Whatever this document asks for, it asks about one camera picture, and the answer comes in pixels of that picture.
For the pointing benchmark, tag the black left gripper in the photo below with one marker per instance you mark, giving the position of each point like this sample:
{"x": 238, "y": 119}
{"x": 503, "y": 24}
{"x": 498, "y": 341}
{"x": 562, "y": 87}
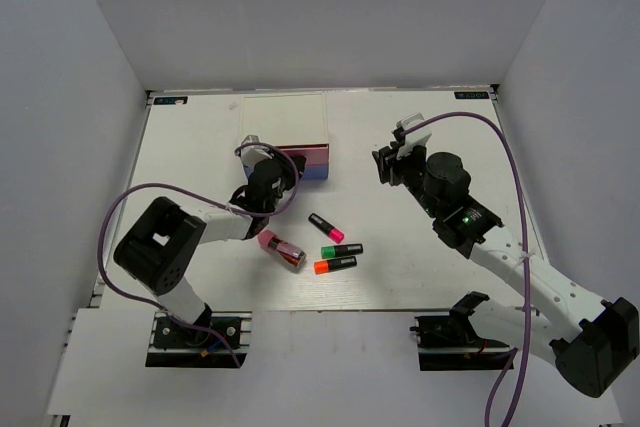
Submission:
{"x": 288, "y": 169}

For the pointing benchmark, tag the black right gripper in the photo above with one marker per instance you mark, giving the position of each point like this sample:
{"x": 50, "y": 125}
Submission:
{"x": 390, "y": 172}

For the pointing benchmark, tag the pink drawer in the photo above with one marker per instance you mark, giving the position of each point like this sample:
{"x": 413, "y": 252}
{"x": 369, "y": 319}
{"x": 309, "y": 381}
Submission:
{"x": 315, "y": 154}

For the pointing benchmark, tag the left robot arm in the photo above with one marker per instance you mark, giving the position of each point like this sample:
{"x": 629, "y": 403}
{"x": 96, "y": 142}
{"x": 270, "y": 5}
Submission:
{"x": 158, "y": 248}

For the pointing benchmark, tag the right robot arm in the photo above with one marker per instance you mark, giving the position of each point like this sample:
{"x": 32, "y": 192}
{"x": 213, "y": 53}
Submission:
{"x": 590, "y": 340}

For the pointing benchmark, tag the cream drawer cabinet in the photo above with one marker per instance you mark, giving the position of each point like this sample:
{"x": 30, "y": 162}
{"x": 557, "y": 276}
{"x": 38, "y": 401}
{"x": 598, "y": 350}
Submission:
{"x": 291, "y": 119}

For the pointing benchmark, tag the pink highlighter marker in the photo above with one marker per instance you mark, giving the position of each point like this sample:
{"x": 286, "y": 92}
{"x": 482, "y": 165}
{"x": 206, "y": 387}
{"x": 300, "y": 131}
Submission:
{"x": 326, "y": 228}

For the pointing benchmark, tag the green highlighter marker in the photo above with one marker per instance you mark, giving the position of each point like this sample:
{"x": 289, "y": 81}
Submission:
{"x": 339, "y": 251}

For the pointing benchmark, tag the right table label sticker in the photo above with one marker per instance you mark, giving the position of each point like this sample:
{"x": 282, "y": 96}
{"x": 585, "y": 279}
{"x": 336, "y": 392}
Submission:
{"x": 471, "y": 95}

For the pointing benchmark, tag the table label sticker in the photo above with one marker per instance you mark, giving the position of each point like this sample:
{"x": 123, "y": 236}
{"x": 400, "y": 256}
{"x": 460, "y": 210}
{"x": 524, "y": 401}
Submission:
{"x": 471, "y": 95}
{"x": 170, "y": 100}

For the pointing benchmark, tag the orange highlighter marker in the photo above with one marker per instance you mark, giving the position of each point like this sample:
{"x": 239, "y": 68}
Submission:
{"x": 335, "y": 264}

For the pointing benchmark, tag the left table label sticker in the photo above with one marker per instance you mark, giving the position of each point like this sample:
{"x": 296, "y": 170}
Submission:
{"x": 170, "y": 100}

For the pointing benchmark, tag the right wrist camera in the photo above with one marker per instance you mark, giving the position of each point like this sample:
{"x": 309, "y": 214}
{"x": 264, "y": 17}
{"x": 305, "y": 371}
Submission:
{"x": 410, "y": 133}

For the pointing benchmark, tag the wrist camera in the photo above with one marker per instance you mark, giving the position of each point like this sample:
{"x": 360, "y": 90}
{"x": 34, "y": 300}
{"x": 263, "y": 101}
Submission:
{"x": 252, "y": 152}
{"x": 410, "y": 133}

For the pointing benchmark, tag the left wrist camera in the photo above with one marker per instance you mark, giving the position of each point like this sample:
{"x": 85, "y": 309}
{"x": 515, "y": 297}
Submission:
{"x": 252, "y": 152}

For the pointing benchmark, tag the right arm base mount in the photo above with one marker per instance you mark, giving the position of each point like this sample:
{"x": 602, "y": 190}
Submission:
{"x": 441, "y": 348}

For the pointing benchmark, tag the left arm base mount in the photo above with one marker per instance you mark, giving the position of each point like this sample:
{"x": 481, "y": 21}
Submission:
{"x": 173, "y": 346}

